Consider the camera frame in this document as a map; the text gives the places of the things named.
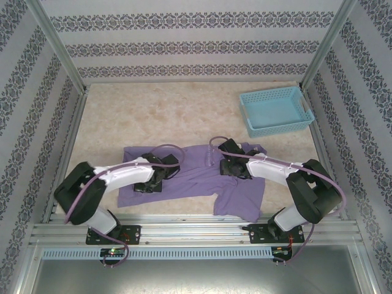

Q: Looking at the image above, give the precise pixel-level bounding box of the purple t-shirt with white print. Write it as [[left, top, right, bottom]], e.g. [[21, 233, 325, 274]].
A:
[[117, 142, 267, 223]]

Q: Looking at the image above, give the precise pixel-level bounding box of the light blue plastic basket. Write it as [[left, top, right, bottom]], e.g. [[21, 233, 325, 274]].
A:
[[239, 86, 315, 138]]

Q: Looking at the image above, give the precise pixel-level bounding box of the circuit board with green light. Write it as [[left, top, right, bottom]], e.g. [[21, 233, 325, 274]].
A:
[[100, 247, 127, 258]]

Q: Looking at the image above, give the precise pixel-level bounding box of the metal base panel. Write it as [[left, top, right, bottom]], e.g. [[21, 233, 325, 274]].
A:
[[30, 259, 368, 294]]

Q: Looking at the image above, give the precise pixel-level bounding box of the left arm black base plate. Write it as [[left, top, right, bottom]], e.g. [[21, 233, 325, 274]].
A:
[[85, 225, 141, 246]]

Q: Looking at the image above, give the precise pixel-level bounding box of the aluminium mounting rail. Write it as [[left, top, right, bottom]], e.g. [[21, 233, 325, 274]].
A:
[[30, 214, 359, 246]]

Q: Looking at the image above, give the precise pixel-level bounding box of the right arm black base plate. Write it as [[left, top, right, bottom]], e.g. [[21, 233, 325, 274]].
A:
[[248, 223, 306, 244]]

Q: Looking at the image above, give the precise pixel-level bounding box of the slotted grey cable duct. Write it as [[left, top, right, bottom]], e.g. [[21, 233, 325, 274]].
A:
[[41, 247, 273, 260]]

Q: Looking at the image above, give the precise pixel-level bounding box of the aluminium side rail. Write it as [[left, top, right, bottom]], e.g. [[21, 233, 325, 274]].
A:
[[42, 87, 89, 223], [301, 87, 347, 221]]

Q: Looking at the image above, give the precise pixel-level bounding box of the aluminium frame beam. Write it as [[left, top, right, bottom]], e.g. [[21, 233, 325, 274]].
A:
[[352, 244, 383, 294], [7, 241, 42, 294]]

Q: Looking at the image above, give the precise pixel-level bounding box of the aluminium frame post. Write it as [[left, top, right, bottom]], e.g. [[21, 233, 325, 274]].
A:
[[300, 0, 359, 91], [26, 0, 89, 94]]

